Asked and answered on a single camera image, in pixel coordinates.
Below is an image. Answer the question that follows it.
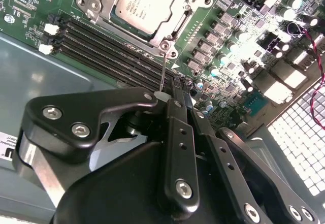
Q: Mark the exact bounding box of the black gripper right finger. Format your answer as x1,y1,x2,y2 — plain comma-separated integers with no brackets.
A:
181,78,321,224

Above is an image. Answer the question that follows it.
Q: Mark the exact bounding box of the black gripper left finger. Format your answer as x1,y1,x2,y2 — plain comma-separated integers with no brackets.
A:
23,77,201,213

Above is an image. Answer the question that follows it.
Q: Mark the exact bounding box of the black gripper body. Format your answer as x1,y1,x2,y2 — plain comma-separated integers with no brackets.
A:
50,140,237,224

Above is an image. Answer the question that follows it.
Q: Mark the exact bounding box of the locking lever wire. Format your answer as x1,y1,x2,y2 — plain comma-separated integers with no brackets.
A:
158,52,169,94

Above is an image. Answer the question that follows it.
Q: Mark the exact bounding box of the silver CPU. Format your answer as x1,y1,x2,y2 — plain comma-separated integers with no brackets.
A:
111,0,180,36

